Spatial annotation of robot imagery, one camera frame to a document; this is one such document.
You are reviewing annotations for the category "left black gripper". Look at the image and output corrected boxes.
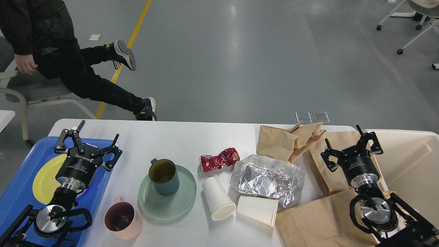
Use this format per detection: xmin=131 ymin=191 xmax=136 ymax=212
xmin=54 ymin=120 xmax=123 ymax=190

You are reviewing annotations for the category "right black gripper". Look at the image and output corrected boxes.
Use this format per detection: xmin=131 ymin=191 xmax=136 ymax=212
xmin=320 ymin=125 xmax=384 ymax=188

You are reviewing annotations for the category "pink mug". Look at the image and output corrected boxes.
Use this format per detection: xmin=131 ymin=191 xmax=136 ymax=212
xmin=104 ymin=197 xmax=143 ymax=240

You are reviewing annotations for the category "dark teal mug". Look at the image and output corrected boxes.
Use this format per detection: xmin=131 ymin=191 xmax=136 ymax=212
xmin=148 ymin=158 xmax=180 ymax=196

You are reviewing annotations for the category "light green plate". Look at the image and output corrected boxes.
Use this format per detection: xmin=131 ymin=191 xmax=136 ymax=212
xmin=138 ymin=165 xmax=197 ymax=220

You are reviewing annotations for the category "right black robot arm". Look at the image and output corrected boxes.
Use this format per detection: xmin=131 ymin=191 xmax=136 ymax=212
xmin=321 ymin=125 xmax=439 ymax=247

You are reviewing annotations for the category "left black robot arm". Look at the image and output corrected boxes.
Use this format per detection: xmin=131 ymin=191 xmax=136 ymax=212
xmin=1 ymin=120 xmax=122 ymax=247

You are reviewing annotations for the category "brown paper bag under gripper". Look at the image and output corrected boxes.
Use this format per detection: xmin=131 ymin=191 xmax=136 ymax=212
xmin=309 ymin=130 xmax=381 ymax=196

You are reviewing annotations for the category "yellow plate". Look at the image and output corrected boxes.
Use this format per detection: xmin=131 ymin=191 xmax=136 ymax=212
xmin=32 ymin=154 xmax=67 ymax=204

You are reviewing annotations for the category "beige plastic bin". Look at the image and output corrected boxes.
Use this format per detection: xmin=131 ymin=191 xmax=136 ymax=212
xmin=373 ymin=129 xmax=439 ymax=227

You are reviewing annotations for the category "crumpled small brown paper bag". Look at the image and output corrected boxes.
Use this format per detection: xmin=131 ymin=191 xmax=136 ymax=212
xmin=257 ymin=122 xmax=326 ymax=163

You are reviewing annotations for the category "grey office chair left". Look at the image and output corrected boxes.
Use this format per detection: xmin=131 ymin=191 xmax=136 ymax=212
xmin=0 ymin=36 xmax=97 ymax=147

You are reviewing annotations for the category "large brown paper bag front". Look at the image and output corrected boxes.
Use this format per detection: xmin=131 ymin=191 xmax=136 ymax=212
xmin=276 ymin=190 xmax=377 ymax=247

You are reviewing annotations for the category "white side table corner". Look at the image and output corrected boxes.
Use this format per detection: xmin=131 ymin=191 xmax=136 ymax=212
xmin=0 ymin=110 xmax=15 ymax=132

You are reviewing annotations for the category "crumpled aluminium foil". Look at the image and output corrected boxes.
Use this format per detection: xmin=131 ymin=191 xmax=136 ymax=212
xmin=229 ymin=154 xmax=305 ymax=208

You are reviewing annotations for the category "person in black clothes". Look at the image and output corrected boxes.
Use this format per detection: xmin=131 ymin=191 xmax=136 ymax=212
xmin=0 ymin=0 xmax=157 ymax=121

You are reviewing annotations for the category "crushed red can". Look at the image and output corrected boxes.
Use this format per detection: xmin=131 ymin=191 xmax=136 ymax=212
xmin=200 ymin=148 xmax=240 ymax=172

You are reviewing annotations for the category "white paper cup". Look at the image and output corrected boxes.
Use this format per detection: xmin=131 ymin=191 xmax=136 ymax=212
xmin=202 ymin=177 xmax=236 ymax=221

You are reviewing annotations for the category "white chair base right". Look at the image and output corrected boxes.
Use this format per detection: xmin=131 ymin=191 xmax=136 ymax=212
xmin=376 ymin=0 xmax=439 ymax=70

